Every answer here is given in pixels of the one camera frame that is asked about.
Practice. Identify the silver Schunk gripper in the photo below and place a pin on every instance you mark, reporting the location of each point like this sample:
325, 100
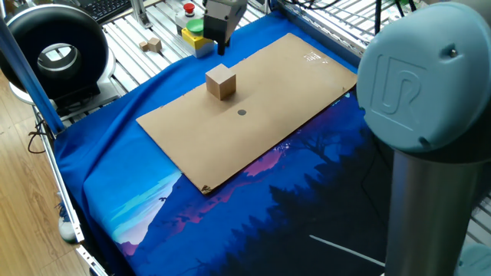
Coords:
222, 17

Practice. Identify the large wooden cube block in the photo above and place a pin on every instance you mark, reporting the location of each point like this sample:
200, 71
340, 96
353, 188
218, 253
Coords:
220, 86

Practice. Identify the yellow box green button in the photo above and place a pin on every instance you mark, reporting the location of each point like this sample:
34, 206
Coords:
197, 40

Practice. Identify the small wooden cube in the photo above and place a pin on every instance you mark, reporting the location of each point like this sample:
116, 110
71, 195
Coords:
155, 45

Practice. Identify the tiny wooden cube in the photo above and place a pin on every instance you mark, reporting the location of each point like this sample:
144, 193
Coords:
144, 46

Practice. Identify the brown cardboard sheet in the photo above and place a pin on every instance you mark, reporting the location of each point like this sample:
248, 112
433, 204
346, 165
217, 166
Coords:
249, 134

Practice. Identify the black keyboard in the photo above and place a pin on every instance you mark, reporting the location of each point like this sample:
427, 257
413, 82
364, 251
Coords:
107, 9

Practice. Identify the blue forest print cloth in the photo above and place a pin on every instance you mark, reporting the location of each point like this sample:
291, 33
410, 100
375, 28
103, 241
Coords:
134, 172

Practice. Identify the blue pole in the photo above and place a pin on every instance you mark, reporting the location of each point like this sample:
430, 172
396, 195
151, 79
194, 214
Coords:
30, 76

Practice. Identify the white zip tie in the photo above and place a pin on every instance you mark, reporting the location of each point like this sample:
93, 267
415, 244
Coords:
347, 251

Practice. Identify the white sneaker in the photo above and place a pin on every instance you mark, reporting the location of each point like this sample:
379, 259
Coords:
67, 230

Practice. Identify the plain aluminium post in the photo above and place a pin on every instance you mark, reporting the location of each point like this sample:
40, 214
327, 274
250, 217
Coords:
266, 6

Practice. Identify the aluminium post with foot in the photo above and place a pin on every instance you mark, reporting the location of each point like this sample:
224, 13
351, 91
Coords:
140, 13

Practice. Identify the aluminium table rail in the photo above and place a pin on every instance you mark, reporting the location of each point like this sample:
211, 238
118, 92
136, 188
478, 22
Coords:
318, 35

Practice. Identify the silver side rail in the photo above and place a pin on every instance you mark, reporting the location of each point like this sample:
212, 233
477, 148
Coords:
57, 168

